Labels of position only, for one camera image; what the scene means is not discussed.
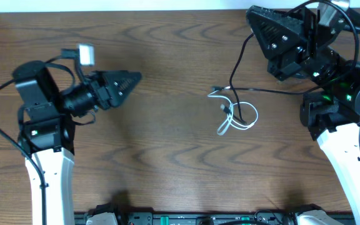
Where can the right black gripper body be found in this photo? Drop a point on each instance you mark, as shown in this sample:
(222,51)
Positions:
(320,67)

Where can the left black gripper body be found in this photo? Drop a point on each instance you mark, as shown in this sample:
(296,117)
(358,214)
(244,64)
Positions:
(102,97)

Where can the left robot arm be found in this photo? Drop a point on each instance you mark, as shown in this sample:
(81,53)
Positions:
(48,135)

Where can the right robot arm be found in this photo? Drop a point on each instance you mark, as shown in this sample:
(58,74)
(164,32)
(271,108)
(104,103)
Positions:
(331,113)

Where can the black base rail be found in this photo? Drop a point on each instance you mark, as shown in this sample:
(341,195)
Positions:
(111,214)

